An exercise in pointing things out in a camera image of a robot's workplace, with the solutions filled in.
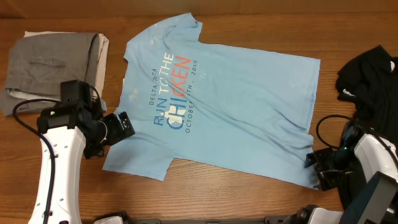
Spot light blue printed t-shirt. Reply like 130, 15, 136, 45
103, 14, 320, 188

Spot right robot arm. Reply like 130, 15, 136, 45
283, 123, 397, 224

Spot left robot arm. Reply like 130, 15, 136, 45
29, 80, 135, 224

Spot black t-shirt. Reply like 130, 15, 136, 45
335, 45, 398, 209

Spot folded grey trousers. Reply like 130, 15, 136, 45
1, 32, 99, 116

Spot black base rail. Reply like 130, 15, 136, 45
93, 211, 299, 224

